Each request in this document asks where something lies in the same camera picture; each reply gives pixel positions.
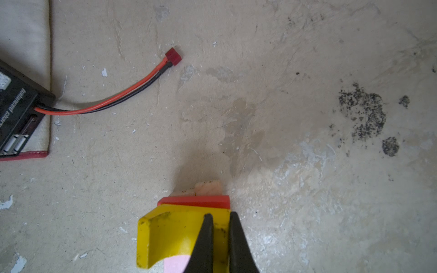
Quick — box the white work glove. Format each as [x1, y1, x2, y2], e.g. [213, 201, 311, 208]
[1, 1, 52, 161]

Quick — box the red black cable with plug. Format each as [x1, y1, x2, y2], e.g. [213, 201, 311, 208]
[33, 47, 183, 116]

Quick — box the red rectangular wood block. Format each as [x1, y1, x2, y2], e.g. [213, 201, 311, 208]
[157, 195, 231, 210]

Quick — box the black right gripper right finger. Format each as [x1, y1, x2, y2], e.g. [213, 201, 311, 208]
[228, 212, 259, 273]

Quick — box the pink wood block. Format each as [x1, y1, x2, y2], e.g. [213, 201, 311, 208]
[164, 255, 191, 273]

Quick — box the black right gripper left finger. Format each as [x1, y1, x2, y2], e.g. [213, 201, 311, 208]
[183, 214, 214, 273]

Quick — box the yellow cylinder wood block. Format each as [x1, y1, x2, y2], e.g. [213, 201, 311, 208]
[136, 204, 231, 273]

